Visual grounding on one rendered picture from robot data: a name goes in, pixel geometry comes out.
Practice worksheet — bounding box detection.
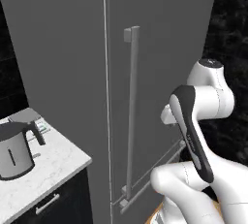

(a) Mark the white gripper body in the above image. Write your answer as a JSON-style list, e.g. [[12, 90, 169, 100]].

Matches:
[[160, 103, 178, 126]]

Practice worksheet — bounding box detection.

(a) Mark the grey fridge drawer front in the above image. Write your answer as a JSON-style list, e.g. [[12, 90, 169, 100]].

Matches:
[[110, 144, 185, 224]]

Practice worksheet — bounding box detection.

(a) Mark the grey fridge door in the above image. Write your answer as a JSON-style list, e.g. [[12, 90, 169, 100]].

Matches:
[[104, 0, 221, 206]]

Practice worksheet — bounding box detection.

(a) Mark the grey fridge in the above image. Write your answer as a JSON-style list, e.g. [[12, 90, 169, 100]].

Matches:
[[0, 0, 221, 224]]

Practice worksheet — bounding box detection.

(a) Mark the black drawer front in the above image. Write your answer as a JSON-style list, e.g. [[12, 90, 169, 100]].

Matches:
[[11, 167, 95, 224]]

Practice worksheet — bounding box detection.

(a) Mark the grey small appliance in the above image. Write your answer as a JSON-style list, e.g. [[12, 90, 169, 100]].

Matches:
[[7, 107, 52, 143]]

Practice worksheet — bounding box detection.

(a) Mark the long grey fridge door handle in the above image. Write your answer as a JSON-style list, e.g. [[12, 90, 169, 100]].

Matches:
[[123, 25, 141, 201]]

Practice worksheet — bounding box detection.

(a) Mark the grey fridge drawer handle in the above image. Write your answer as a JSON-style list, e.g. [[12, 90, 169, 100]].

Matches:
[[118, 140, 188, 215]]

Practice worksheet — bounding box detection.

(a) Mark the silver drawer handle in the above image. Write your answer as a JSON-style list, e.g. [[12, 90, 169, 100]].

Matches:
[[34, 193, 61, 216]]

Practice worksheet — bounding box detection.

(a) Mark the grey kettle with black handle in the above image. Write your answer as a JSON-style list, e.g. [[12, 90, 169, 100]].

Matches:
[[0, 120, 47, 181]]

